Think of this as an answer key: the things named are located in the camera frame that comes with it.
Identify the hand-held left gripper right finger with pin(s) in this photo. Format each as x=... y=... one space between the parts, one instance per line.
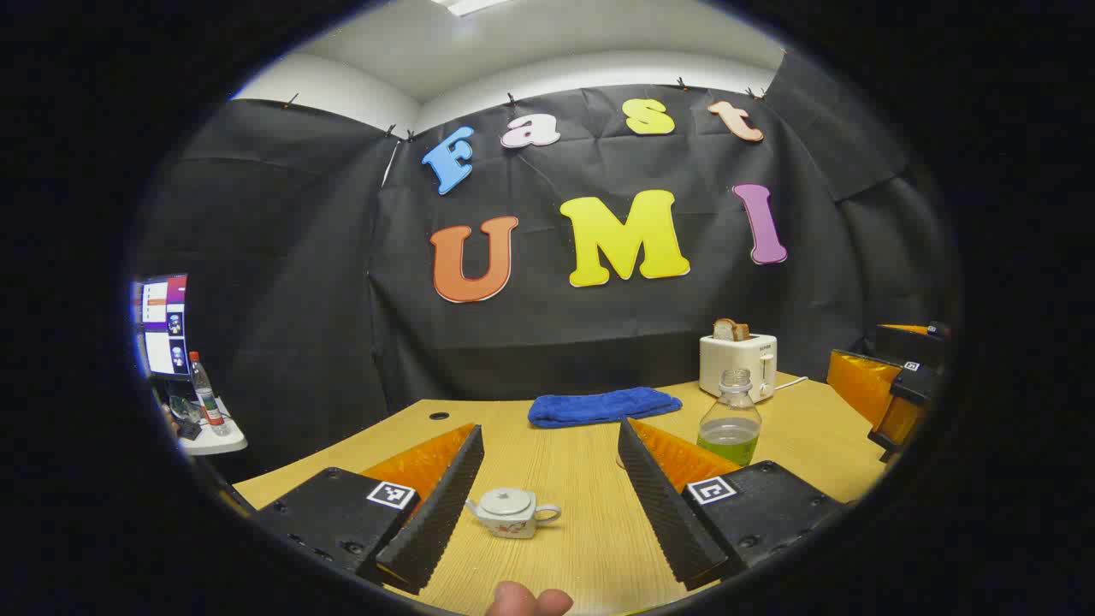
x=663 y=513

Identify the green label water bottle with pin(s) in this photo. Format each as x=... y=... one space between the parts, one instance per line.
x=729 y=441

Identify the ceiling light panel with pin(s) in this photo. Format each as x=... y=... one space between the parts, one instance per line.
x=470 y=6

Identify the computer monitor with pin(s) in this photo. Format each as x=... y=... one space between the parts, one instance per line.
x=164 y=329

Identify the white teacup lid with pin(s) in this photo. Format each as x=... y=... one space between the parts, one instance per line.
x=506 y=500

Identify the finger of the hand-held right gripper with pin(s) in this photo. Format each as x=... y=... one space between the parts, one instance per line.
x=860 y=381
x=907 y=346

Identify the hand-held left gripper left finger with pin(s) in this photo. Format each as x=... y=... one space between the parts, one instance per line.
x=436 y=522

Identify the white ceramic teacup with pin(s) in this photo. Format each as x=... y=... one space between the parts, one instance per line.
x=513 y=524

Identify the black backdrop cloth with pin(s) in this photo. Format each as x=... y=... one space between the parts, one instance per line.
x=299 y=257

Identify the light bread slice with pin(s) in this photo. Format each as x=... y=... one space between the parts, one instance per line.
x=724 y=330

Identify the white toaster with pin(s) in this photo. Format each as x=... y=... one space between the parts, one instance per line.
x=727 y=364

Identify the white side table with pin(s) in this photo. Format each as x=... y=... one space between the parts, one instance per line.
x=214 y=443

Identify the blue towel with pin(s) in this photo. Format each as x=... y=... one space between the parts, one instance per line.
x=599 y=406

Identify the red cap plastic bottle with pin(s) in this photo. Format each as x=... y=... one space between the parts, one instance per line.
x=208 y=398

